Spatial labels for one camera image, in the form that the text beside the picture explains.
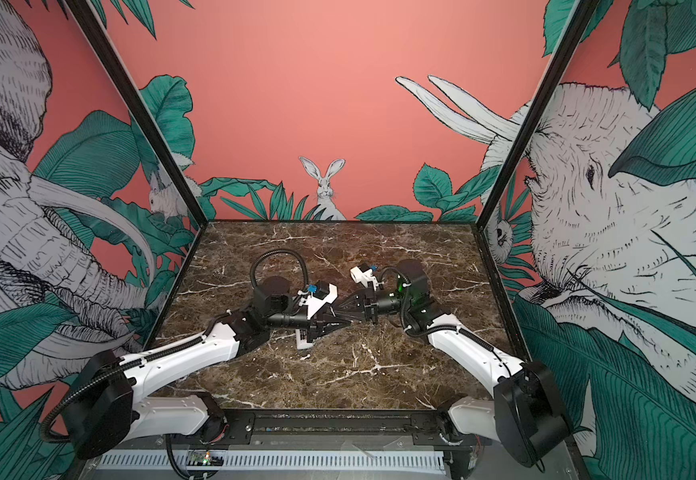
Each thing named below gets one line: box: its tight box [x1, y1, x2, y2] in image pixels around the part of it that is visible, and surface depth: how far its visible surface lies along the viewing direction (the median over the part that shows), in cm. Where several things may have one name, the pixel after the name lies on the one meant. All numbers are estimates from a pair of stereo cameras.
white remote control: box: [295, 328, 313, 349], surface depth 90 cm
